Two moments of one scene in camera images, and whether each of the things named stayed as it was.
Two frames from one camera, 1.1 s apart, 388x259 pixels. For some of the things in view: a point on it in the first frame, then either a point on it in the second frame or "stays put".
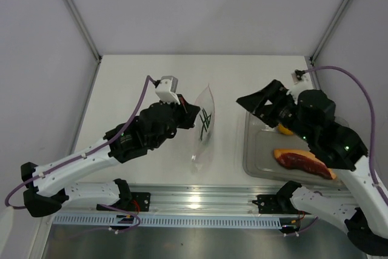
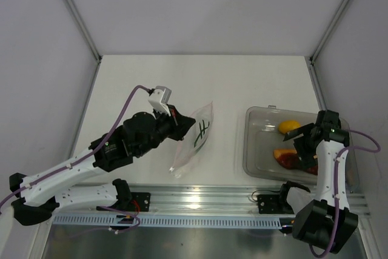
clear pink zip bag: (204, 133) → (194, 141)
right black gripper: (275, 93) → (306, 158)
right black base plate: (270, 204) stays put
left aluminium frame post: (76, 16) stays put
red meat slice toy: (303, 160) stays put
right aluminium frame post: (337, 14) stays put
